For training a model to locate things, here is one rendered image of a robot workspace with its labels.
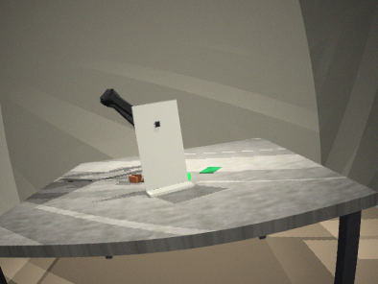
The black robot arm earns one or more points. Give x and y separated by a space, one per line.
110 98

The orange block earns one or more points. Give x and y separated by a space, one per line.
135 178

